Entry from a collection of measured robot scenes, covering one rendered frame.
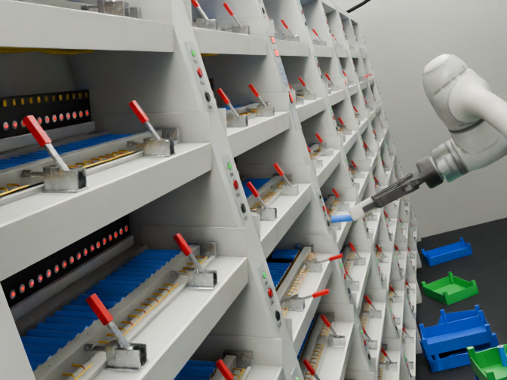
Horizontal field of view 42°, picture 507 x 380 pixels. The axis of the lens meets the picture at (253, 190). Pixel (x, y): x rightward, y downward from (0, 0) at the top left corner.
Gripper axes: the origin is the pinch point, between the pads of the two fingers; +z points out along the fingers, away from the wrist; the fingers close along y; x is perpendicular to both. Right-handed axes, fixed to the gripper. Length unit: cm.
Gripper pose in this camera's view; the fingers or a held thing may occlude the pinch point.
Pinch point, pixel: (363, 208)
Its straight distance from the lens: 169.0
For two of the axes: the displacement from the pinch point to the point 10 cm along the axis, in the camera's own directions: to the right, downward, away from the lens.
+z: -8.2, 4.9, 2.9
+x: 5.2, 8.6, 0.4
